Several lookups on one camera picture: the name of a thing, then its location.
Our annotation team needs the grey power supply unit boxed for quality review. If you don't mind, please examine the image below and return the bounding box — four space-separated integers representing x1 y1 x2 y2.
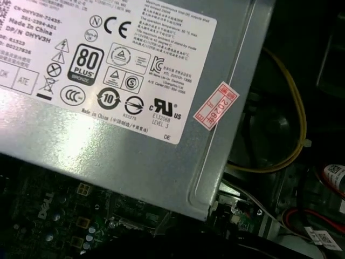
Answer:
0 0 278 222

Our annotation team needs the red sticker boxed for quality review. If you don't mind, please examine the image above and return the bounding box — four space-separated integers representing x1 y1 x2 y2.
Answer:
192 80 241 132

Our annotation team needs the white power supply label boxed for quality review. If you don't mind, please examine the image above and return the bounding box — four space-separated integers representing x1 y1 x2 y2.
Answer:
0 0 218 146

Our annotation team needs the white four-pin connector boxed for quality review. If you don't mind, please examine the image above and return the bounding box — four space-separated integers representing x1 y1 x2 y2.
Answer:
76 182 92 198

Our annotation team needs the black PC case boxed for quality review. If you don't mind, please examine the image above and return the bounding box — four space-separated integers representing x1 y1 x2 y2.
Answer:
0 0 345 259

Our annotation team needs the green motherboard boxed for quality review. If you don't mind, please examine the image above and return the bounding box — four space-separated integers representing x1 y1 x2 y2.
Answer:
0 158 273 259

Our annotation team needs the yellow power wire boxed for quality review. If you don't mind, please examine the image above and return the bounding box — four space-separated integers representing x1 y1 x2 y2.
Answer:
227 46 312 174

